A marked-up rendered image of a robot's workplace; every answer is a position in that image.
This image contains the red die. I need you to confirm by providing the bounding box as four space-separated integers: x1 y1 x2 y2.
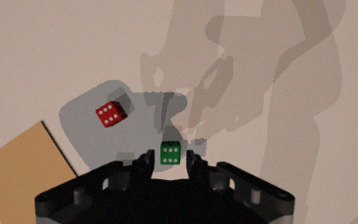
95 101 128 128

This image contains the green die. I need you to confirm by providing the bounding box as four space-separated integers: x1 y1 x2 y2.
160 141 181 165

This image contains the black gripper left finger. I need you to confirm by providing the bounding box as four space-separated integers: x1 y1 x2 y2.
34 149 155 224

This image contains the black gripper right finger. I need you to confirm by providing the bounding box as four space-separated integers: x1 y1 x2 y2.
186 150 296 224

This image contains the tan flat mat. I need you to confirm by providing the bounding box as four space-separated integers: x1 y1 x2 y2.
0 120 78 224

